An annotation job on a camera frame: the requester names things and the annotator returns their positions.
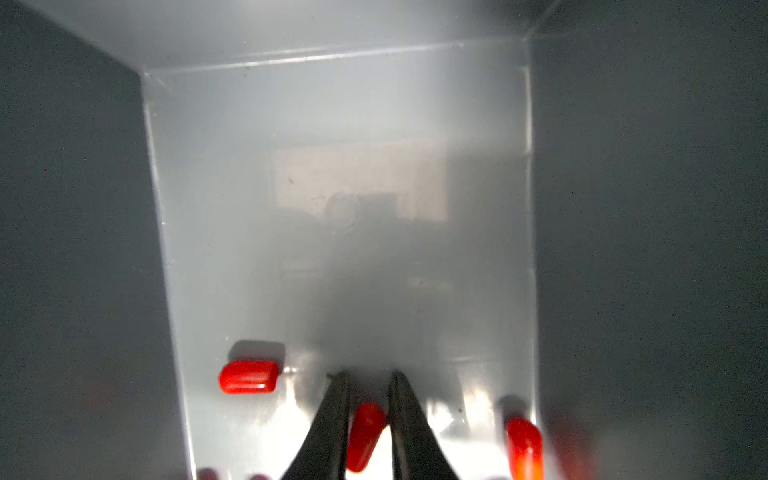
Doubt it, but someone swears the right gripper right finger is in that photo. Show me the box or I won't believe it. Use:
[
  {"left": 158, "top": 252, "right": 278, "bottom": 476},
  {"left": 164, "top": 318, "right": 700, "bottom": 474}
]
[{"left": 388, "top": 371, "right": 458, "bottom": 480}]

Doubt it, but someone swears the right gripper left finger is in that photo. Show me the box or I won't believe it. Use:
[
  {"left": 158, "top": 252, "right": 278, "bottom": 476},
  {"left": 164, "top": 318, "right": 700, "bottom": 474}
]
[{"left": 282, "top": 371, "right": 351, "bottom": 480}]

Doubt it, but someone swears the red screw sleeve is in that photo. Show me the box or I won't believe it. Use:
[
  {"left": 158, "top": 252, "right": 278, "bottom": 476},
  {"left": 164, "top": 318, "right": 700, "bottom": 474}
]
[
  {"left": 218, "top": 360, "right": 281, "bottom": 395},
  {"left": 347, "top": 402, "right": 388, "bottom": 473},
  {"left": 505, "top": 417, "right": 544, "bottom": 480}
]

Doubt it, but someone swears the grey plastic parts bin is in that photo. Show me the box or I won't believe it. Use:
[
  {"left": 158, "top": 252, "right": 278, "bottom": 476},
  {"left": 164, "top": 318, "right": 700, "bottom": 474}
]
[{"left": 1, "top": 1, "right": 767, "bottom": 479}]

